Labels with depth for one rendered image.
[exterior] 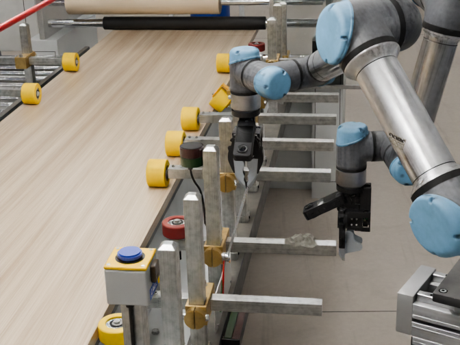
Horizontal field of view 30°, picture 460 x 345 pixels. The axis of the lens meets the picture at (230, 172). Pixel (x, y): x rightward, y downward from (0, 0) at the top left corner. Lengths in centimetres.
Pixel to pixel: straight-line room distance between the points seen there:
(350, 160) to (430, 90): 28
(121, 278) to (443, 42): 91
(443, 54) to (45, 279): 103
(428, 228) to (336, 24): 42
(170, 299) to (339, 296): 207
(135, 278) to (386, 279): 257
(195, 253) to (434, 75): 66
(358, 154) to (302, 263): 192
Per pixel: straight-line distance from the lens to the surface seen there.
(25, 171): 270
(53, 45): 464
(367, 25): 165
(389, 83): 161
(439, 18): 191
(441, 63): 193
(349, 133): 207
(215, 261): 219
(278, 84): 199
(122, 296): 139
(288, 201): 460
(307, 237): 221
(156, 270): 139
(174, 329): 174
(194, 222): 190
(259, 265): 395
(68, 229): 228
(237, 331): 216
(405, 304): 175
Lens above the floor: 185
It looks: 22 degrees down
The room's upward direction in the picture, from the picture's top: 2 degrees counter-clockwise
